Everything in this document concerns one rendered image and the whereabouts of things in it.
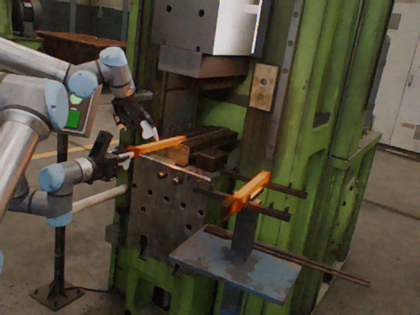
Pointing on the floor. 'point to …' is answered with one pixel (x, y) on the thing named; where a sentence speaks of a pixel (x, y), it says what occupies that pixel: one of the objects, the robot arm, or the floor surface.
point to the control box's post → (64, 225)
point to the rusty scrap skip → (76, 47)
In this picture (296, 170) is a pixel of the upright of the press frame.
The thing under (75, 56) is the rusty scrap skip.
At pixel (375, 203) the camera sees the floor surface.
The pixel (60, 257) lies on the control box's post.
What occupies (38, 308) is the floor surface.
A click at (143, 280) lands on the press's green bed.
